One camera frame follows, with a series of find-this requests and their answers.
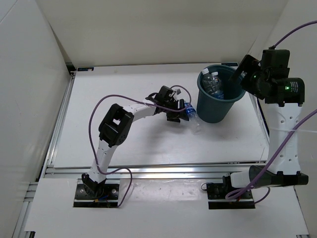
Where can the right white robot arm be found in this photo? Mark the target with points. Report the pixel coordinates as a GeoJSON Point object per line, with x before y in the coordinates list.
{"type": "Point", "coordinates": [268, 79]}

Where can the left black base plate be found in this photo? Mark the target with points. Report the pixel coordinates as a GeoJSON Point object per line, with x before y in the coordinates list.
{"type": "Point", "coordinates": [106, 198]}

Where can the clear bottle blue label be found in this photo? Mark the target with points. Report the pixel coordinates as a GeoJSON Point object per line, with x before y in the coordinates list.
{"type": "Point", "coordinates": [216, 86]}
{"type": "Point", "coordinates": [194, 121]}

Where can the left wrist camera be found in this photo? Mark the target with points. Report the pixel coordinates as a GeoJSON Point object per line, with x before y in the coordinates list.
{"type": "Point", "coordinates": [167, 94]}

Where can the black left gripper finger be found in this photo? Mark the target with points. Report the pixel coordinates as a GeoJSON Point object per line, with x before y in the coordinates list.
{"type": "Point", "coordinates": [183, 106]}
{"type": "Point", "coordinates": [177, 117]}

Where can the dark teal plastic bin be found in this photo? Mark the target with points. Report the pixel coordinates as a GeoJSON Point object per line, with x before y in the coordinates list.
{"type": "Point", "coordinates": [212, 109]}

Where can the clear unlabelled plastic bottle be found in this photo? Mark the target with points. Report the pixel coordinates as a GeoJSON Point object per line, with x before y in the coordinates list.
{"type": "Point", "coordinates": [208, 81]}

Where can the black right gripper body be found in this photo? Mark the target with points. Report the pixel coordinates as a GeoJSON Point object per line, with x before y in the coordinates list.
{"type": "Point", "coordinates": [248, 86]}

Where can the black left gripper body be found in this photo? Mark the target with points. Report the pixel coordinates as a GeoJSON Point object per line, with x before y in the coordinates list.
{"type": "Point", "coordinates": [172, 104]}

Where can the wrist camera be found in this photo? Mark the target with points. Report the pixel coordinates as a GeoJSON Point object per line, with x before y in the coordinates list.
{"type": "Point", "coordinates": [167, 94]}
{"type": "Point", "coordinates": [275, 59]}

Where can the aluminium table frame rail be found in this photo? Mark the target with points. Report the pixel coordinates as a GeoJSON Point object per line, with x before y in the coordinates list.
{"type": "Point", "coordinates": [163, 166]}

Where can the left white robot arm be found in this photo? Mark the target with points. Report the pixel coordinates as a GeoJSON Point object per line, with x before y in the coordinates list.
{"type": "Point", "coordinates": [114, 129]}

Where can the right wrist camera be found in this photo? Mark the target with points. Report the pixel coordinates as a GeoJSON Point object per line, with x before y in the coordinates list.
{"type": "Point", "coordinates": [275, 59]}

